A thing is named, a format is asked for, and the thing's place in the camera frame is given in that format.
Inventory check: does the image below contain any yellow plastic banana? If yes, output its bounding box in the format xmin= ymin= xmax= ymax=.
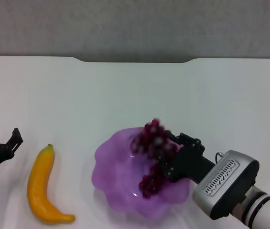
xmin=27 ymin=144 xmax=76 ymax=224

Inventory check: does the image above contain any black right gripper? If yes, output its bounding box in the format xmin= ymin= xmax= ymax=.
xmin=157 ymin=132 xmax=218 ymax=184

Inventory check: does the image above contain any dark red grape bunch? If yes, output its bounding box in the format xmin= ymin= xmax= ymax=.
xmin=131 ymin=118 xmax=181 ymax=200

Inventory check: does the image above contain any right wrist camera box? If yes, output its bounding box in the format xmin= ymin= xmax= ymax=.
xmin=192 ymin=150 xmax=260 ymax=220

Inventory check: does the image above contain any purple wavy plastic bowl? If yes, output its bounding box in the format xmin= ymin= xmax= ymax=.
xmin=91 ymin=127 xmax=190 ymax=220

